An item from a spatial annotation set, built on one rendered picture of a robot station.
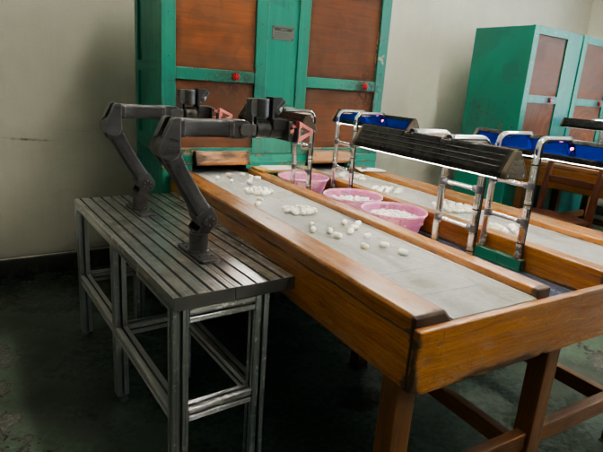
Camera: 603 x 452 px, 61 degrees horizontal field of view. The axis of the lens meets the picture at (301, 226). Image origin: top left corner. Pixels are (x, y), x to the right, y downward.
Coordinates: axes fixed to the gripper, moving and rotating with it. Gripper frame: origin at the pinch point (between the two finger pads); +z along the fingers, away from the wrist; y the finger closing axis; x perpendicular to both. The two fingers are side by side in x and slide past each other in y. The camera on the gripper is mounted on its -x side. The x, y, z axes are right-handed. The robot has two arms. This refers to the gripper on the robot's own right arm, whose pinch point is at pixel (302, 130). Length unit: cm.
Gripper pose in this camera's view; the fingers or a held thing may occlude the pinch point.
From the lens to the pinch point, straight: 179.7
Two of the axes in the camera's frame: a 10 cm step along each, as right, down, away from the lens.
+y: -5.6, -2.6, 7.8
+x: -0.8, 9.6, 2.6
